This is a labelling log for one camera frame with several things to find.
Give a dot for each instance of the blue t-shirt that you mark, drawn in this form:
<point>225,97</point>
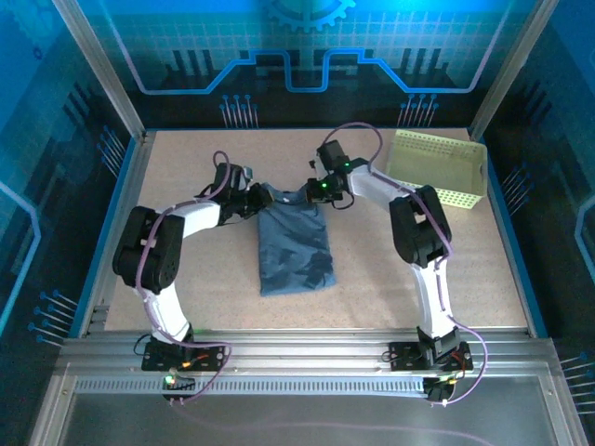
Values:
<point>293,241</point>

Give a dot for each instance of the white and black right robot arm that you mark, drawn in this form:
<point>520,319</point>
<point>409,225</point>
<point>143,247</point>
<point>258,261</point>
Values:
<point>418,227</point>

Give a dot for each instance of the pale green perforated basket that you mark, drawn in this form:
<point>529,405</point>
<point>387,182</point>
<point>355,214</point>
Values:
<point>446,153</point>

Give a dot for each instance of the small black controller board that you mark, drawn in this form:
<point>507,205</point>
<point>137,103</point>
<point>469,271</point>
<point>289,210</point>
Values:
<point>437,392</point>
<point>183,384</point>

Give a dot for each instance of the grey metal plate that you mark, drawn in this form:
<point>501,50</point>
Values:
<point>302,413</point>

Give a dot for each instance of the aluminium side rail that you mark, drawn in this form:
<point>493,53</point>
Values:
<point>134,176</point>

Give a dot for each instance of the aluminium frame rail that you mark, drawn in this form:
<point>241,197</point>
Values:
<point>302,348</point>

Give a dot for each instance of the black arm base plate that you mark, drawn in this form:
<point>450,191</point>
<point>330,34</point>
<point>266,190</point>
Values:
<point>404,355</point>
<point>209,355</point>

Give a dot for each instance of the aluminium frame post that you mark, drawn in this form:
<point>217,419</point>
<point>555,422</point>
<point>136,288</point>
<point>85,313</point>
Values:
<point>511,69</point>
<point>102,69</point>

